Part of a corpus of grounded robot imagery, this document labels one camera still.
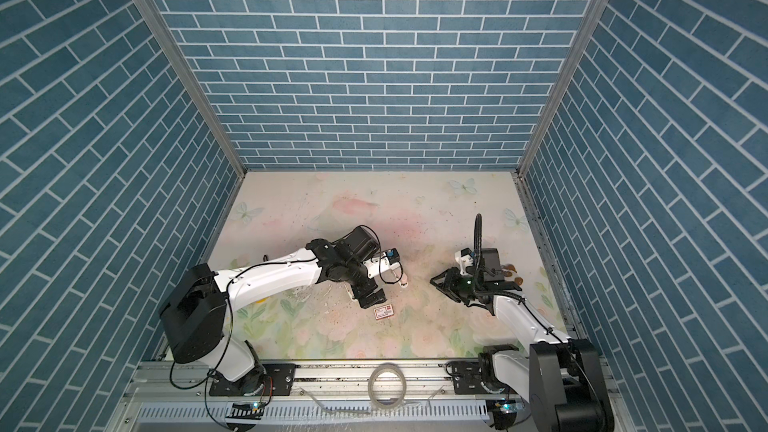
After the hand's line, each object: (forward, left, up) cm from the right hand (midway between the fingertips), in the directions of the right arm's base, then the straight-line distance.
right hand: (431, 280), depth 85 cm
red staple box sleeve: (-8, +13, -5) cm, 16 cm away
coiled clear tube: (-22, +11, -5) cm, 25 cm away
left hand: (-3, +15, +2) cm, 15 cm away
